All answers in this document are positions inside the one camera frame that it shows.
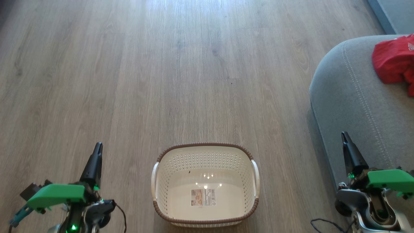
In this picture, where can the grey fabric sofa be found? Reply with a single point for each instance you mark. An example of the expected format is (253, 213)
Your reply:
(355, 97)

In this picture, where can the white printed basket label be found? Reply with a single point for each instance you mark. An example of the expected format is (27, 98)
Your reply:
(203, 197)

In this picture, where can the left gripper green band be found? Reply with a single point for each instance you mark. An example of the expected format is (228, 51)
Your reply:
(56, 195)

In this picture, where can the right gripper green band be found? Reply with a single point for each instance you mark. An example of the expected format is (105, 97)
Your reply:
(388, 179)

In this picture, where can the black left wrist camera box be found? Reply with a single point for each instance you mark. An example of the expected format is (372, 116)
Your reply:
(29, 192)

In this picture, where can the white perforated laundry basket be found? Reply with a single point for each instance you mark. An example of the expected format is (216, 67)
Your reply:
(181, 200)

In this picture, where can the red and white shirt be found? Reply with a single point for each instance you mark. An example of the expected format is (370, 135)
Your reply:
(391, 61)

